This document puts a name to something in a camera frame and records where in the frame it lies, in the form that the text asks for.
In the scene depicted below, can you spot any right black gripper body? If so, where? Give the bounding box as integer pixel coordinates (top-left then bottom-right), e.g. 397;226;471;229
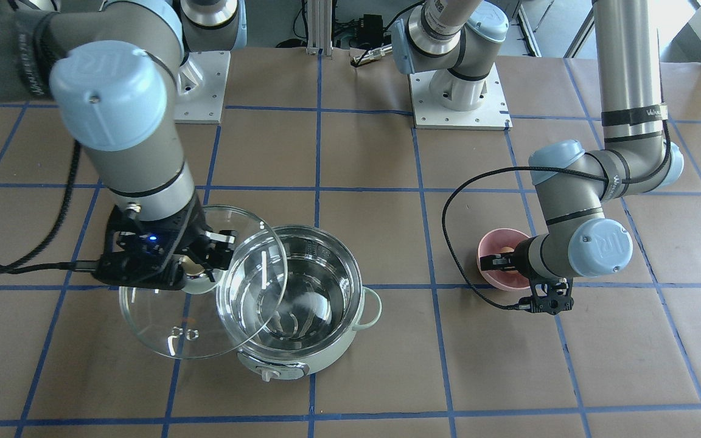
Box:
92;198;237;290

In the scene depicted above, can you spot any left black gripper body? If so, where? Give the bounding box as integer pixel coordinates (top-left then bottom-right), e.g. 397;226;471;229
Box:
489;236;538;277

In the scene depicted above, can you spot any glass pot lid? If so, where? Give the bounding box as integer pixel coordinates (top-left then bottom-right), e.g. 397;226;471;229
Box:
119;205;287;360

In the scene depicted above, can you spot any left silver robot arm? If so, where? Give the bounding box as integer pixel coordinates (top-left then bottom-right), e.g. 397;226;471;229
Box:
391;1;683;280

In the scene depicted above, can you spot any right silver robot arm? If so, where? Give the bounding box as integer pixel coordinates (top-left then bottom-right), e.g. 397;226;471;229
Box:
0;1;246;294

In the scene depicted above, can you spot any pale green cooking pot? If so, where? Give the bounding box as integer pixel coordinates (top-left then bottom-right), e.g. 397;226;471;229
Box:
228;224;382;381

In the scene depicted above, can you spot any pink bowl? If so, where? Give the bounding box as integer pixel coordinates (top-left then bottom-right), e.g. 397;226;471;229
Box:
476;228;533;292

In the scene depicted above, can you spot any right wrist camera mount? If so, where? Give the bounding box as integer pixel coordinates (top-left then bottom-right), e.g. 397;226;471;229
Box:
92;207;190;290

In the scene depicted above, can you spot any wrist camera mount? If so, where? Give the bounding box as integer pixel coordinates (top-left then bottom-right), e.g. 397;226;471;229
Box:
92;207;190;290
517;278;574;315

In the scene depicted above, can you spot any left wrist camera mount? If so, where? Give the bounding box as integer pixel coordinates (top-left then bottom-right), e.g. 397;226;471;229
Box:
517;278;574;315

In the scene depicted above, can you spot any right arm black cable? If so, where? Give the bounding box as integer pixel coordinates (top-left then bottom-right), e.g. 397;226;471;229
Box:
0;137;108;279

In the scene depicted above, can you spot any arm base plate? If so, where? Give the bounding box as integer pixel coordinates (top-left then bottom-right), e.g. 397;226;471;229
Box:
408;64;512;131
173;52;231;125

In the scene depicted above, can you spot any aluminium frame post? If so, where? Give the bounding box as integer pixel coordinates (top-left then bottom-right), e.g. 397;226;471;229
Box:
305;0;333;58

